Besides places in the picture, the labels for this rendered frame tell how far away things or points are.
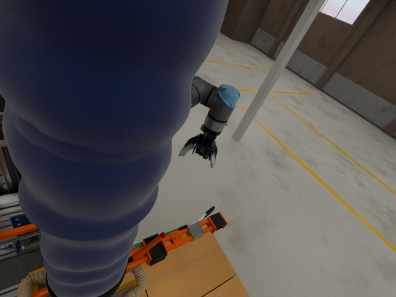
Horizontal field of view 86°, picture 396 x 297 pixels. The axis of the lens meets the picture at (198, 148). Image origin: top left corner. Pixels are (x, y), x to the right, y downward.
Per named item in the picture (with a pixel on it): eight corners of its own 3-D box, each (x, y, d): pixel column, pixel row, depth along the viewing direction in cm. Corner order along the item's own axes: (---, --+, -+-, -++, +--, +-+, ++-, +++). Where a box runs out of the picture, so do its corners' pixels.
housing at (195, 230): (190, 243, 100) (193, 238, 97) (183, 230, 103) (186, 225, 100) (201, 237, 104) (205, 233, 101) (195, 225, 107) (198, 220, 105)
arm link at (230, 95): (223, 79, 71) (244, 91, 70) (210, 106, 78) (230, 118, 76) (214, 84, 65) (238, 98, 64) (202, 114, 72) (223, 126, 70)
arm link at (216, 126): (208, 108, 77) (228, 116, 77) (204, 118, 79) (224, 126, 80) (206, 118, 71) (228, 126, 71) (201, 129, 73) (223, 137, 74)
